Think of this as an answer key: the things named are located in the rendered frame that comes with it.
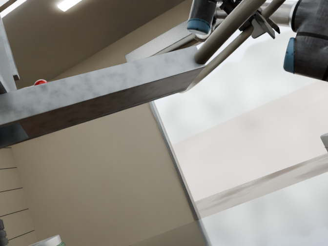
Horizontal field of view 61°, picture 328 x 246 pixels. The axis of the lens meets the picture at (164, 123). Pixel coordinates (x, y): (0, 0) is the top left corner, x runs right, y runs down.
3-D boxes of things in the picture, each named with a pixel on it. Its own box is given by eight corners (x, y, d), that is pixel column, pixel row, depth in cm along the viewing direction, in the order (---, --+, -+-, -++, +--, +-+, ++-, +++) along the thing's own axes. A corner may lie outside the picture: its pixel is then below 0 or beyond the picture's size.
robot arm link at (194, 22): (191, 41, 169) (181, 28, 103) (196, 19, 166) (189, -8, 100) (210, 45, 168) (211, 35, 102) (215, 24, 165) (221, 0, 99)
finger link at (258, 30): (262, 49, 87) (248, 29, 91) (278, 35, 84) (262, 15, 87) (257, 47, 85) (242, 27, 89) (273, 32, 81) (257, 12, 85)
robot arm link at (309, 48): (319, 80, 127) (280, 71, 133) (334, 42, 122) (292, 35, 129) (322, 80, 113) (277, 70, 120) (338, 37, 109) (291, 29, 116)
